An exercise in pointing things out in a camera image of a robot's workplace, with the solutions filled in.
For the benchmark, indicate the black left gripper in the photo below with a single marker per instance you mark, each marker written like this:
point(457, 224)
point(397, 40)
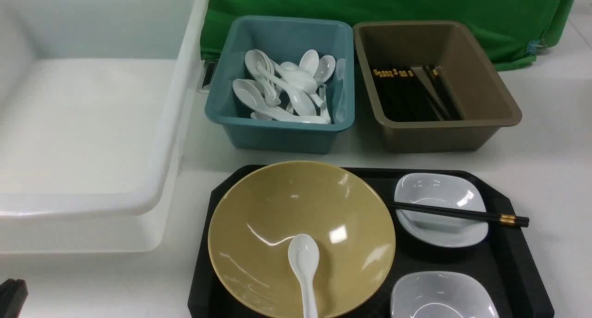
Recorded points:
point(13, 293)

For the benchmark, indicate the white ceramic soup spoon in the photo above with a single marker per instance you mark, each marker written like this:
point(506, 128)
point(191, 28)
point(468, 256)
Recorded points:
point(304, 257)

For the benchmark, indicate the green backdrop cloth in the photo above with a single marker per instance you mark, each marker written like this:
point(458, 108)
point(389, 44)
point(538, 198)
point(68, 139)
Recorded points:
point(506, 29)

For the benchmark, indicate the lower grey square dish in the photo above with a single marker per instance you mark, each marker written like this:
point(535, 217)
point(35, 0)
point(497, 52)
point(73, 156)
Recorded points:
point(440, 294)

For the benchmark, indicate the grey square dish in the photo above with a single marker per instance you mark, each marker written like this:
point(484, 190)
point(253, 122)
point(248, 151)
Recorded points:
point(431, 189)
point(440, 294)

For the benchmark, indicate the tan noodle bowl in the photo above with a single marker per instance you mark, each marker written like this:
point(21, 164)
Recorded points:
point(258, 217)

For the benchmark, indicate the large white plastic tub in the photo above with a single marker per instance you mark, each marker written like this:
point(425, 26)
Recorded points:
point(96, 98)

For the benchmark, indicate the upper grey square dish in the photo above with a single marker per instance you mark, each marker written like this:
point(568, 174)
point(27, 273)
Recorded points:
point(431, 189)

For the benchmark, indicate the brown plastic bin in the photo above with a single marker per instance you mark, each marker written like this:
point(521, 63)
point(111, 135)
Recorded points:
point(476, 88)

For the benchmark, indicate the white spoons pile in bin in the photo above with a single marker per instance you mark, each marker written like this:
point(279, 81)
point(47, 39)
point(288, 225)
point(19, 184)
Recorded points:
point(283, 92)

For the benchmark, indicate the blue binder clip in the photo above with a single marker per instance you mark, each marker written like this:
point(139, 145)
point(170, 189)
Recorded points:
point(536, 47)

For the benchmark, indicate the teal plastic bin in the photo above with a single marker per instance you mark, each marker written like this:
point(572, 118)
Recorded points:
point(283, 39)

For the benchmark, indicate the black chopsticks bundle in bin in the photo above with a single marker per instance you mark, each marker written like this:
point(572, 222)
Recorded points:
point(405, 98)

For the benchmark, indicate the black chopstick pair gold band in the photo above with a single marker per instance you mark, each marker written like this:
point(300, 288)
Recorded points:
point(482, 216)

